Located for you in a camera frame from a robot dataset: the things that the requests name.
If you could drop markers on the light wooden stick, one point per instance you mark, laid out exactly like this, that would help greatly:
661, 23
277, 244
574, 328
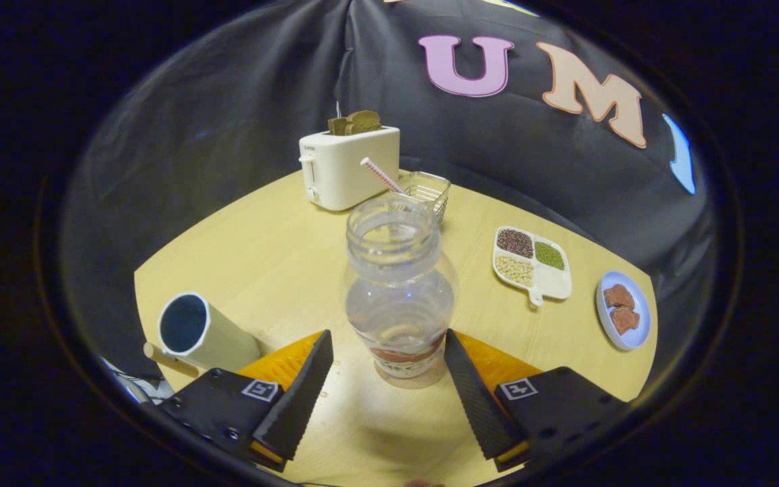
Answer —
168, 358

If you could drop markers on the white cup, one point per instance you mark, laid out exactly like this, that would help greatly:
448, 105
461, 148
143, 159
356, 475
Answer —
224, 341

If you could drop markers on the light wooden table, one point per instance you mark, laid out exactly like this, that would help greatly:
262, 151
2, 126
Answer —
268, 257

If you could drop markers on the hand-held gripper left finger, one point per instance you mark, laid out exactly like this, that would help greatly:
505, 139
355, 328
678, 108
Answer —
298, 399

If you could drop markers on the brown cookie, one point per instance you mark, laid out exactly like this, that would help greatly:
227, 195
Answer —
625, 319
619, 296

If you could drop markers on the red white striped straw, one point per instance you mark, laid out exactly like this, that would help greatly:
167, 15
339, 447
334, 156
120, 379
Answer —
381, 176

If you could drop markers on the pale blue round plate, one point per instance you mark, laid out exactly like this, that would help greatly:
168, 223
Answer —
638, 304

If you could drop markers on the black backdrop cloth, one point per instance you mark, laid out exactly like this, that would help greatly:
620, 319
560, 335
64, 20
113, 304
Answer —
227, 101

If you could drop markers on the white toaster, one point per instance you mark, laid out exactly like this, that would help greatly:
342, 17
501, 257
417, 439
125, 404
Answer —
349, 169

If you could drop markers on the clear plastic juice bottle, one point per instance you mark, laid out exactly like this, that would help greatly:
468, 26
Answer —
399, 297

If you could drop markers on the pile of dark red beans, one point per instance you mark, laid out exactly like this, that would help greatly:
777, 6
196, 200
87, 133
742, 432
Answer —
515, 242

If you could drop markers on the white divided dish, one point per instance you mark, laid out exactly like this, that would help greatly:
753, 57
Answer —
555, 281

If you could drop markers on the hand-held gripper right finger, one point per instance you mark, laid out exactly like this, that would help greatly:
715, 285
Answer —
474, 399

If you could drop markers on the pile of pale beans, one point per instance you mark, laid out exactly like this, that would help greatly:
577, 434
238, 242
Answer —
514, 270

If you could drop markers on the brown toast slice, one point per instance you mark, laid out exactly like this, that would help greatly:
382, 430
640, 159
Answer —
339, 126
364, 122

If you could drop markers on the pile of green beans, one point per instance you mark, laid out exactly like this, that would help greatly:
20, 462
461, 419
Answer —
549, 256

